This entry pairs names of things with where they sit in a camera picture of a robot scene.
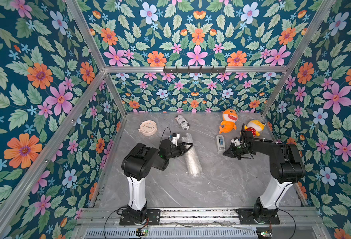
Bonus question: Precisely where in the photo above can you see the pink round alarm clock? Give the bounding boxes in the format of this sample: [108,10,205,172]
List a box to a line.
[138,120,158,136]

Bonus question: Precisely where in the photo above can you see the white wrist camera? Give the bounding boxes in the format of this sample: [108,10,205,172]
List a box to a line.
[169,133,180,146]
[231,137,241,147]

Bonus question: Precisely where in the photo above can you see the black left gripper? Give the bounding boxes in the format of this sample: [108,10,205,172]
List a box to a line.
[165,143,192,161]

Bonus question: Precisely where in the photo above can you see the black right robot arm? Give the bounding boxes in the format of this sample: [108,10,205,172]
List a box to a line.
[223,124,305,225]

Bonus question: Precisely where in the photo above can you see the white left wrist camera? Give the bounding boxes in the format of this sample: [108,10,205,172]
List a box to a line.
[169,133,180,146]

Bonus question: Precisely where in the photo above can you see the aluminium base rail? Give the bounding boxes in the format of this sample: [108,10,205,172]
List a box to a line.
[72,207,331,239]

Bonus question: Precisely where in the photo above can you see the white tape dispenser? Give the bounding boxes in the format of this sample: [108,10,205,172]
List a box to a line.
[216,134,226,153]

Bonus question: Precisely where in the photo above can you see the yellow plush toy red shorts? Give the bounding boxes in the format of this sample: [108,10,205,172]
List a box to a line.
[244,120,266,136]

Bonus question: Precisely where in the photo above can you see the orange shark plush toy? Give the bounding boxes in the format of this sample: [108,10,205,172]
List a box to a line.
[219,109,238,134]

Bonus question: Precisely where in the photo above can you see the black hook rail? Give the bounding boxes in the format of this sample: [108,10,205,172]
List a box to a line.
[163,66,226,74]

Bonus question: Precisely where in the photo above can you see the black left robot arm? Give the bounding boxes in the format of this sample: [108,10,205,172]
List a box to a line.
[121,139,193,225]

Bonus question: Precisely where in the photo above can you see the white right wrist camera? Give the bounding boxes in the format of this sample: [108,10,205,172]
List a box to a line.
[231,137,241,147]

